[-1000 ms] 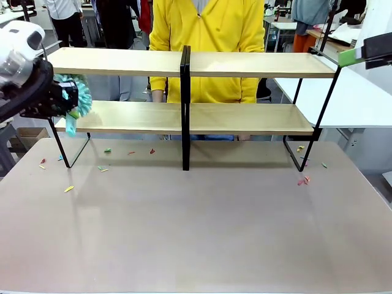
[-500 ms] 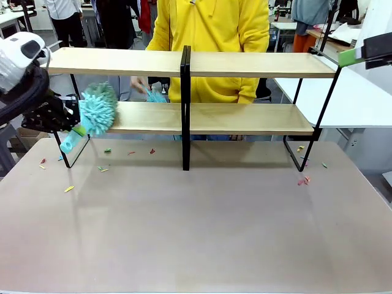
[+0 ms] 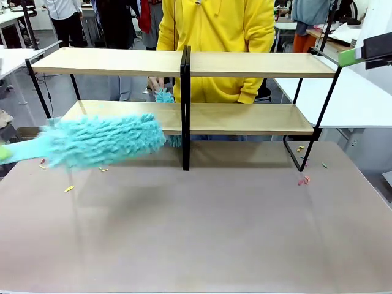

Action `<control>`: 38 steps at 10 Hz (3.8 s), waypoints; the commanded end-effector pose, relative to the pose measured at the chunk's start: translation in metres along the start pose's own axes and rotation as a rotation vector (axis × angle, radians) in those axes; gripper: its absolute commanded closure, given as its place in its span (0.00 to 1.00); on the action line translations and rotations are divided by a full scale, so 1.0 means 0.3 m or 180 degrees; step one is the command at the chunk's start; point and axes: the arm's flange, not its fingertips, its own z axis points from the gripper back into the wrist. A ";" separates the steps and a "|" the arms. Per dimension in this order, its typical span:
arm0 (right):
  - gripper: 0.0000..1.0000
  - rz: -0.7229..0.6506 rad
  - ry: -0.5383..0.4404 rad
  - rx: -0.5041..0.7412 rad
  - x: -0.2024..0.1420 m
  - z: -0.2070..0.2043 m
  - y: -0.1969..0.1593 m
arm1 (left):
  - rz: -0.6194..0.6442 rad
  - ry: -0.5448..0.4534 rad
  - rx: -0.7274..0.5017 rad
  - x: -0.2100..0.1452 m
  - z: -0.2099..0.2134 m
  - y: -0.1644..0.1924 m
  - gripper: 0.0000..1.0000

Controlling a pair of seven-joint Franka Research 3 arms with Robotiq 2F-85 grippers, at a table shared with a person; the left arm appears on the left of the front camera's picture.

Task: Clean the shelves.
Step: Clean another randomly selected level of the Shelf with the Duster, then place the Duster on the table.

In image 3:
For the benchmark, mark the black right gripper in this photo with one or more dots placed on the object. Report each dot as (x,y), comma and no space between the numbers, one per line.
(378,49)

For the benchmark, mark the teal microfibre duster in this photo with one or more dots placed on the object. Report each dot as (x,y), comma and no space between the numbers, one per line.
(101,141)
(165,96)

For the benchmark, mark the person's right forearm yellow sleeve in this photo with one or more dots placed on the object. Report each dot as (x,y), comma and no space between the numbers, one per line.
(165,39)

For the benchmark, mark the person's left forearm yellow sleeve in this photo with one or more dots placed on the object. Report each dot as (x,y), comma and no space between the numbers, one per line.
(251,88)

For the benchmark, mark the person's right hand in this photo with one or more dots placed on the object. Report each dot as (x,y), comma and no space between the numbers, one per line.
(156,83)

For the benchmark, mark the grey stool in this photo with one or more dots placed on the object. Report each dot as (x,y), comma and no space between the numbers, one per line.
(6,134)

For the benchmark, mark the wooden table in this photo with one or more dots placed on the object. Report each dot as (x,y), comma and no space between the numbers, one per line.
(333,46)

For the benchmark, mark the white crumpled paper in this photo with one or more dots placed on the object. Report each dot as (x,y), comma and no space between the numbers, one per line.
(346,32)

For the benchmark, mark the cardboard box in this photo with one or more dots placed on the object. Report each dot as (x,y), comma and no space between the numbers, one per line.
(27,131)

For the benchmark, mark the beige cloth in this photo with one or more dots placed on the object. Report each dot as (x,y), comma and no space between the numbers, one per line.
(4,118)

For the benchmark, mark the black stand pole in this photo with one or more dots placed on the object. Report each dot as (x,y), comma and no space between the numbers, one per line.
(329,27)

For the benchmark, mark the white table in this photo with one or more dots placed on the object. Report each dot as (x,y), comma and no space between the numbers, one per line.
(352,101)
(12,59)
(9,18)
(284,26)
(388,177)

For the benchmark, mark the person in grey jacket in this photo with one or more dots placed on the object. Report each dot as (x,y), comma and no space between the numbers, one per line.
(309,12)

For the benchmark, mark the black office chair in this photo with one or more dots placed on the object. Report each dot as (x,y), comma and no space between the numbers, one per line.
(263,92)

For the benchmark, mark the pink paper scrap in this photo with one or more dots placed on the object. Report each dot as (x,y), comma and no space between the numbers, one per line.
(307,179)

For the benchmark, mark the person in yellow hoodie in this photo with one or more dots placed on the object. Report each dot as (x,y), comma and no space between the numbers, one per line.
(214,30)

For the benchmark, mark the person in white shirt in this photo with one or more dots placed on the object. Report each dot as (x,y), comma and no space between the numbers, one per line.
(65,27)

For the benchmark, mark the person in dark coat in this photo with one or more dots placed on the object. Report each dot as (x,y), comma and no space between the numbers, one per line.
(116,24)

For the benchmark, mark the person in red top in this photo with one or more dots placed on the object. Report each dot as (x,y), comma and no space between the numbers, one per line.
(147,15)

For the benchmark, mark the black frame wooden shelf unit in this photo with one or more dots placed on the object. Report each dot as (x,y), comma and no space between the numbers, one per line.
(260,65)
(107,62)

